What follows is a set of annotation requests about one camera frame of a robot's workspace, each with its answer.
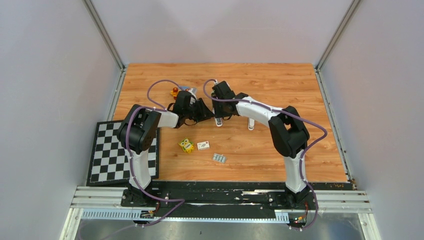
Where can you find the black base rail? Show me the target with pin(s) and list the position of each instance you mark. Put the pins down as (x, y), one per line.
(199, 202)

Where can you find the orange toy car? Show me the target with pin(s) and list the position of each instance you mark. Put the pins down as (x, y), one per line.
(174, 92)

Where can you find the white staple box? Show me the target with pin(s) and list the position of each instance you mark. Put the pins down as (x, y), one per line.
(204, 145)

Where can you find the checkerboard calibration mat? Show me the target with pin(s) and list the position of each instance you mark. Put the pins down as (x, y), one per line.
(109, 166)

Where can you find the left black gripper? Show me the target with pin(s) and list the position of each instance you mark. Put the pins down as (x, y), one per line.
(203, 112)

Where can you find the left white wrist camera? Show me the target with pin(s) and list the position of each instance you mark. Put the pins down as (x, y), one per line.
(193, 91)

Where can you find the yellow owl toy block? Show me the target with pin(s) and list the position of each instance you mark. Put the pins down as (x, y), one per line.
(186, 145)

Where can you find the grey white stapler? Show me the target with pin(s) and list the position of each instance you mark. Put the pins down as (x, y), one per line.
(218, 121)

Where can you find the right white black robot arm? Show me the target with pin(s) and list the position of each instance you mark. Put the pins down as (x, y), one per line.
(289, 135)

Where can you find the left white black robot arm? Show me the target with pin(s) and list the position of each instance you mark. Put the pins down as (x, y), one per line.
(139, 128)

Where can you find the small white stapler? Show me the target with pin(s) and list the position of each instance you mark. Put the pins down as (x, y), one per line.
(251, 124)

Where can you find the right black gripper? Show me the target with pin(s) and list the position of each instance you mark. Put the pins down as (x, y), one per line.
(218, 114)

